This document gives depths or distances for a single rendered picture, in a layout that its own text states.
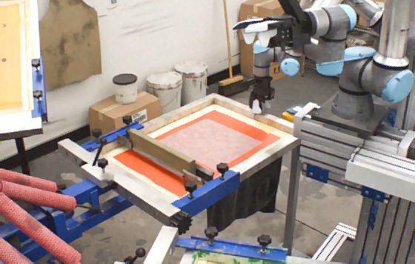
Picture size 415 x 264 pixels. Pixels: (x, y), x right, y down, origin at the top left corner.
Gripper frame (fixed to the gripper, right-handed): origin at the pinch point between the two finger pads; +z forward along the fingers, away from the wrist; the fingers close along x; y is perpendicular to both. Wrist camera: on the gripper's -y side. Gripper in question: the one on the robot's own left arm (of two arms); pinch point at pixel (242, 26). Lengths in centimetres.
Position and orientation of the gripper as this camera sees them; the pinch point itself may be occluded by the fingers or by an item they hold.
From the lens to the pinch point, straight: 119.8
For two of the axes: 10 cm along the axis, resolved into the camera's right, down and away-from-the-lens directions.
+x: -4.9, -2.7, 8.3
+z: -8.7, 2.4, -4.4
